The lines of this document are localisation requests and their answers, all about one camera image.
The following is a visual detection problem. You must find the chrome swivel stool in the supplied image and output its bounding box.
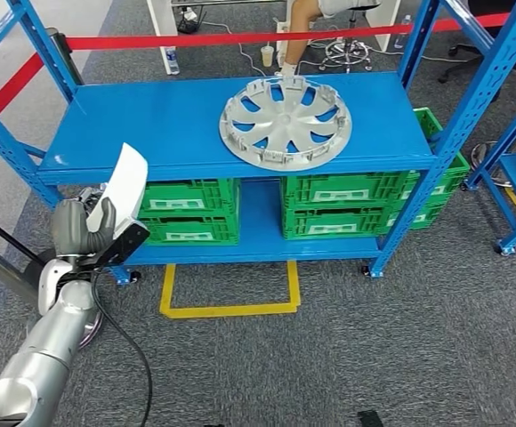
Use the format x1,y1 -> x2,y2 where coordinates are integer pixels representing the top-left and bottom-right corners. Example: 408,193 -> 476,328
319,5 -> 373,75

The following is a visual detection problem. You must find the silver wheel hubcap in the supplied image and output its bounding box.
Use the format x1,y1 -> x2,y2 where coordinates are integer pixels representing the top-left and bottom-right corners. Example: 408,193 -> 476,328
218,75 -> 354,173

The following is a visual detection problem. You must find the person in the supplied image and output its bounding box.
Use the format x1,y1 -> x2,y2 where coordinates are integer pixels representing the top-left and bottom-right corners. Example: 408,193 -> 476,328
277,0 -> 381,77

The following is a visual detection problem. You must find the chrome round floor base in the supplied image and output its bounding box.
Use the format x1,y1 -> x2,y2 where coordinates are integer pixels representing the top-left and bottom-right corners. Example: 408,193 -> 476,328
471,140 -> 514,189

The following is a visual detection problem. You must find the white paper bag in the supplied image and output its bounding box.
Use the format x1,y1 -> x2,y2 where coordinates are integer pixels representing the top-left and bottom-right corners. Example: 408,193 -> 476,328
276,17 -> 294,68

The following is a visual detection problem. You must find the clear water bottle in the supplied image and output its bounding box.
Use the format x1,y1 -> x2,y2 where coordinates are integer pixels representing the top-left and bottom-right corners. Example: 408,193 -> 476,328
166,46 -> 181,76
393,14 -> 412,50

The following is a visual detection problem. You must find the black office chair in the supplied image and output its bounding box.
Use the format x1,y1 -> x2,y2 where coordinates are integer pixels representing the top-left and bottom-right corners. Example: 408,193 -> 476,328
438,0 -> 516,93

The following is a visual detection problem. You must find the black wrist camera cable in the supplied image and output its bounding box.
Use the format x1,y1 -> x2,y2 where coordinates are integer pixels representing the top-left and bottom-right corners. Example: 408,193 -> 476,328
89,268 -> 153,427

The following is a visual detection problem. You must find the white plastic car part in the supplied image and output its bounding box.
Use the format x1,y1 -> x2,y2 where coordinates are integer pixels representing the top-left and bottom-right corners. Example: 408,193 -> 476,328
85,141 -> 149,240

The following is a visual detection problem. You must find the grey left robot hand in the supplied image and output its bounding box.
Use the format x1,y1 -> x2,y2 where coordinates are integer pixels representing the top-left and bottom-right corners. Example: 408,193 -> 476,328
51,183 -> 118,261

